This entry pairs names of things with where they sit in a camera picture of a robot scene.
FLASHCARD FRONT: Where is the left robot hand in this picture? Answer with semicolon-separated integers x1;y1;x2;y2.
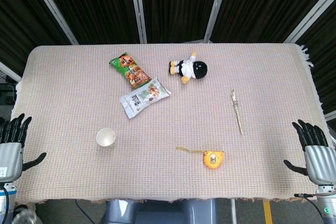
0;113;47;182

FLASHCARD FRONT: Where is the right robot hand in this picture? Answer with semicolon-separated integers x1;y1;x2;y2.
283;119;336;186

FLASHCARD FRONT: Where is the white paper cup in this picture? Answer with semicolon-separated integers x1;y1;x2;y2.
96;127;117;148

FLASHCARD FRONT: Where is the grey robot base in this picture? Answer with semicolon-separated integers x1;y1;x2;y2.
101;198;218;224

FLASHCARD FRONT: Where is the orange tape measure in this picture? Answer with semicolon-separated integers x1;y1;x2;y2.
175;146;226;169

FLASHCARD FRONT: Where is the silver snack bag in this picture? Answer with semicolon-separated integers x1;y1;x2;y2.
119;76;172;120

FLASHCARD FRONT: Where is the green orange snack bag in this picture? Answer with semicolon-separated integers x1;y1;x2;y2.
108;53;152;90

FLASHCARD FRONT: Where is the beige woven tablecloth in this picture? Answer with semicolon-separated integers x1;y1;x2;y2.
10;42;328;205

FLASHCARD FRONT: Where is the black headed plush doll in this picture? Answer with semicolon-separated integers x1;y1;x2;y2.
168;51;209;85

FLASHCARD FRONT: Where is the black pleated curtain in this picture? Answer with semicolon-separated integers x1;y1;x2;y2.
0;0;336;120

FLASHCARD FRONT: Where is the black cable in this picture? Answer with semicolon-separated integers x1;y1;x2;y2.
75;199;91;216

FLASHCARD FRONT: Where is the grey metal frame post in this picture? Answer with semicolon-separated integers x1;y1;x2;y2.
203;0;232;43
128;0;148;44
25;0;79;46
283;0;336;44

